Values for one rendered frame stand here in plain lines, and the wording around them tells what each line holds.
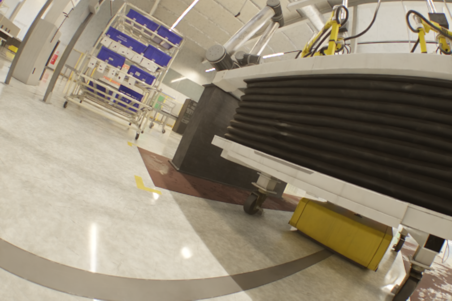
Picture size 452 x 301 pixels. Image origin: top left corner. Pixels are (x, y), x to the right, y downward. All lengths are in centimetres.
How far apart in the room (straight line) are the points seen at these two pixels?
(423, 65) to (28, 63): 345
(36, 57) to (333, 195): 321
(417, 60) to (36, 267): 103
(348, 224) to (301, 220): 36
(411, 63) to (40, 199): 115
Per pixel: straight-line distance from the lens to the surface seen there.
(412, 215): 50
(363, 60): 66
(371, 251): 132
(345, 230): 133
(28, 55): 315
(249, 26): 192
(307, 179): 53
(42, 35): 313
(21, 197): 68
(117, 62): 254
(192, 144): 175
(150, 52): 277
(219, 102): 182
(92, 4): 224
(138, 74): 254
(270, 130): 73
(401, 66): 62
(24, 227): 58
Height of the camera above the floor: 39
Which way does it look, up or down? 5 degrees up
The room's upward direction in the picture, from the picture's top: 24 degrees clockwise
